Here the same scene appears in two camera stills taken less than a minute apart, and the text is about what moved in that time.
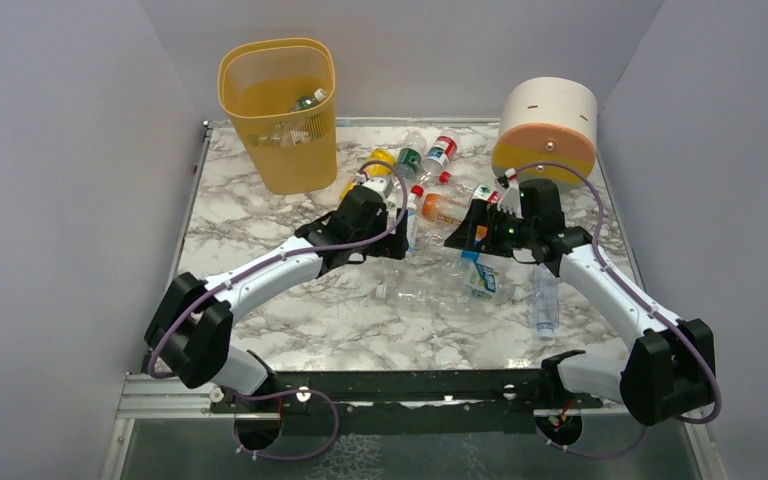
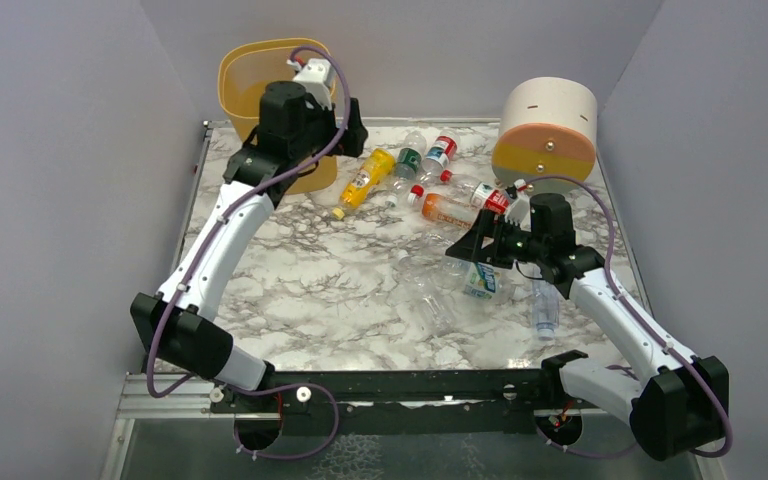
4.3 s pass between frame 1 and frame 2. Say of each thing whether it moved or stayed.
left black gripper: moved
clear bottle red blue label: stayed
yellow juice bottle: stayed
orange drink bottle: stayed
